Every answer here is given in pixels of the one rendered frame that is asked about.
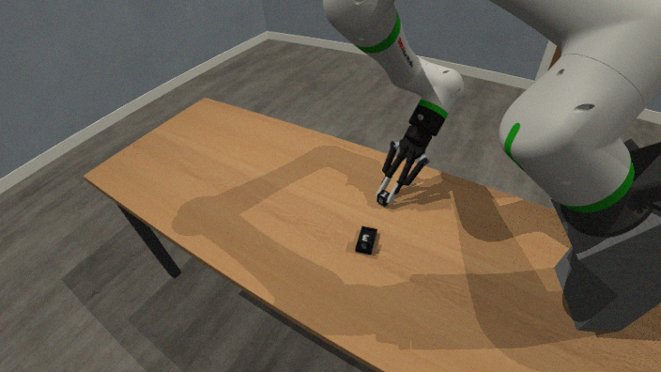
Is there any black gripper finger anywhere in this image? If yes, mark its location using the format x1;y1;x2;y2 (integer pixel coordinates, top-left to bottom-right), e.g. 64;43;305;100
386;147;430;204
376;141;408;196

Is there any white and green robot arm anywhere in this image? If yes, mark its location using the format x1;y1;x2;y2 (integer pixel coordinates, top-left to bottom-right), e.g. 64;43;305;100
323;0;661;237

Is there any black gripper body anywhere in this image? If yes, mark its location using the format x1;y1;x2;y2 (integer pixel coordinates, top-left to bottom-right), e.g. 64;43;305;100
399;125;432;161

